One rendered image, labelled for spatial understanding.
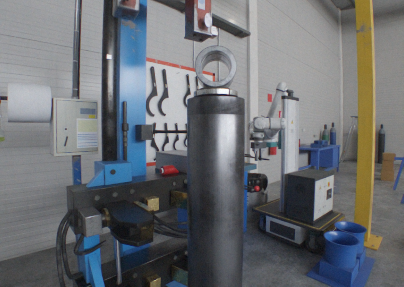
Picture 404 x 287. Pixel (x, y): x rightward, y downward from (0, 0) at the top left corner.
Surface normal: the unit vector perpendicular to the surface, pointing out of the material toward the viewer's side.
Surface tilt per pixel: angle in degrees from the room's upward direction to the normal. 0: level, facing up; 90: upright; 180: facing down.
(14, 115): 131
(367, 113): 90
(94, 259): 50
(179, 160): 90
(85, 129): 90
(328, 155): 90
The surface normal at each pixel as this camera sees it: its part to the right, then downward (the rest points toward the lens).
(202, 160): -0.45, 0.02
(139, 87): 0.68, 0.02
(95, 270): 0.52, -0.62
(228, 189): 0.31, 0.03
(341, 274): -0.73, 0.02
